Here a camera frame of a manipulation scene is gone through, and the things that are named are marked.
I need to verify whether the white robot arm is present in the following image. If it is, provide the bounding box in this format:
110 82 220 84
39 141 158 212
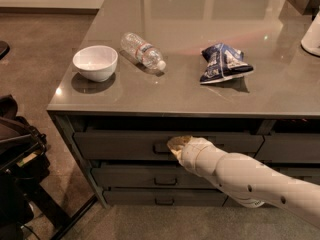
167 136 320 228

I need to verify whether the right lower drawer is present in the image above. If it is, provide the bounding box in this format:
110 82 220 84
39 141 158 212
274 167 320 185

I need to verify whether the blue white chip bag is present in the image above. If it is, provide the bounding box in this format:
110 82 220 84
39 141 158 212
200 43 254 85

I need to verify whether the white ceramic bowl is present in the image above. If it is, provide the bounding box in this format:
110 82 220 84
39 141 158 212
73 45 118 82

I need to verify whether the grey top drawer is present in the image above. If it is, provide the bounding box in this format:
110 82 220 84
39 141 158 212
73 130 264 161

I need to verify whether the grey cabinet counter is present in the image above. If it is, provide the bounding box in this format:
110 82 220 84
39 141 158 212
48 0 320 205

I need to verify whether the metal top drawer handle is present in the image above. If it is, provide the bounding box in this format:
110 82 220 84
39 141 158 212
153 142 171 155

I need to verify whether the white round object on counter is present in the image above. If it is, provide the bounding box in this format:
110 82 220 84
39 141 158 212
301 11 320 56

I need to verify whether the grey middle drawer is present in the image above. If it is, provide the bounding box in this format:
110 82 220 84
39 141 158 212
91 164 213 189

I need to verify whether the dark round object left edge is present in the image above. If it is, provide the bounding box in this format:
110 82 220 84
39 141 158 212
0 41 10 59

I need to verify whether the right top drawer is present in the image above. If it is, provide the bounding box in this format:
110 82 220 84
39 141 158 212
255 133 320 163

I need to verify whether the clear plastic water bottle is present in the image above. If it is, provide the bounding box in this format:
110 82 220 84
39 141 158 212
120 32 166 71

